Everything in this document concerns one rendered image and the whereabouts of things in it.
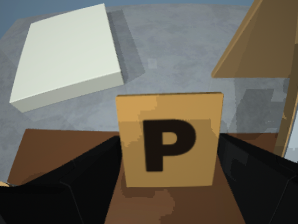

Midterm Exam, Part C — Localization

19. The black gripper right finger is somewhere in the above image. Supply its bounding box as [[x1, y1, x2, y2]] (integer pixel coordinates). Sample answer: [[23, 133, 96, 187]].
[[217, 133, 298, 224]]

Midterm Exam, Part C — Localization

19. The pale grey flat box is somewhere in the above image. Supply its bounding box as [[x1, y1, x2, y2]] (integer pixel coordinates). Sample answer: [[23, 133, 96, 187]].
[[9, 3, 125, 112]]

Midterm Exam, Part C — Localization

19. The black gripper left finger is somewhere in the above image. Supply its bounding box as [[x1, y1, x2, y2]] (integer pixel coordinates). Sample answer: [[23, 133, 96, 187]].
[[0, 136, 122, 224]]

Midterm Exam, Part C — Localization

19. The tan tile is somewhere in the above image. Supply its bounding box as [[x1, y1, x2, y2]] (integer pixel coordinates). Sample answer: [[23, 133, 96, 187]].
[[116, 92, 223, 186]]

